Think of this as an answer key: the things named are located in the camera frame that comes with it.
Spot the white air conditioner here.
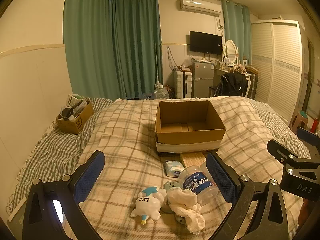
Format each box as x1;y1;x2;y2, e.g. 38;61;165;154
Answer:
178;0;222;17

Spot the green curtain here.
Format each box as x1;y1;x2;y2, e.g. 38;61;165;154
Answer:
110;0;163;100
64;0;115;100

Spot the white plush toy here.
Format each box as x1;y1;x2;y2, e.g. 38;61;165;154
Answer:
130;187;167;225

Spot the black wall television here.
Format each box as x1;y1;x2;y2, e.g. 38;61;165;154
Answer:
189;31;222;55

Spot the blue white tissue pack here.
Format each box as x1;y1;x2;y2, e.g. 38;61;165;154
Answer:
164;159;185;179

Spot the teal plastic clip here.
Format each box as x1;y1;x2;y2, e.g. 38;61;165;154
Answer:
164;181;181;192

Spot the white suitcase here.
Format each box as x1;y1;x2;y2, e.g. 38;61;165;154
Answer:
174;70;193;99

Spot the tan rectangular box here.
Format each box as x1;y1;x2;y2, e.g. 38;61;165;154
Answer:
180;152;208;168

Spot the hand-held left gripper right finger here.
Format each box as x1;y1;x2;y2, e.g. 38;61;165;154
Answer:
205;152;288;240

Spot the white oval mirror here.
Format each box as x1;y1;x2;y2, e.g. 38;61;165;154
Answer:
223;40;238;63

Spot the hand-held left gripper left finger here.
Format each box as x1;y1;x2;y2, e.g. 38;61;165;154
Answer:
22;150;105;240

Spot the clear jar with blue label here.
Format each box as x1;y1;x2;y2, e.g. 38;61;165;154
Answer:
178;161;220;203

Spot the black jacket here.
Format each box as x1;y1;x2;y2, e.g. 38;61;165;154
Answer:
215;73;248;97

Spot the white green carton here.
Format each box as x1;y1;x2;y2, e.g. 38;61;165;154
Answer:
66;94;87;105

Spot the cream cloth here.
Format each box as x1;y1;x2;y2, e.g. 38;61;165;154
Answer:
167;189;205;234

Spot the dark suitcase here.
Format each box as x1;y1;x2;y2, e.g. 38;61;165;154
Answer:
247;66;258;100

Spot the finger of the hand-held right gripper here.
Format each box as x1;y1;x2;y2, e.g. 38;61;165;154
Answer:
266;139;320;167
297;127;320;147

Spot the small cardboard box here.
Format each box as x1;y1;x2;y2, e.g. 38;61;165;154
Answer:
56;100;95;134

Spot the white louvred wardrobe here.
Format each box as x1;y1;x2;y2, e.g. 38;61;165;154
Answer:
250;19;307;125

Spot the grey small fridge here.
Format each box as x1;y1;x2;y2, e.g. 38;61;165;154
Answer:
191;62;214;98

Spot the person's right hand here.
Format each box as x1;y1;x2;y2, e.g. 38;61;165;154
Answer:
298;200;311;232

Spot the white pole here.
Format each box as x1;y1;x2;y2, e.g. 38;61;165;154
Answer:
154;42;161;88

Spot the large cardboard box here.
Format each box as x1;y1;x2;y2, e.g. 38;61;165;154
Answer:
154;100;227;154

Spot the plastic stool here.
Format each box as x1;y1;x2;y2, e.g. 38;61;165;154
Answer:
289;111;309;133

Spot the light teal curtain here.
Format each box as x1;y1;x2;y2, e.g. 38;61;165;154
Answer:
221;0;251;65

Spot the clear water jug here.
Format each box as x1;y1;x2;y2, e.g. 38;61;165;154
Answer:
153;84;169;100

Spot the green gingham bed sheet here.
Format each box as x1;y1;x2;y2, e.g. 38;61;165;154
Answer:
6;96;312;215

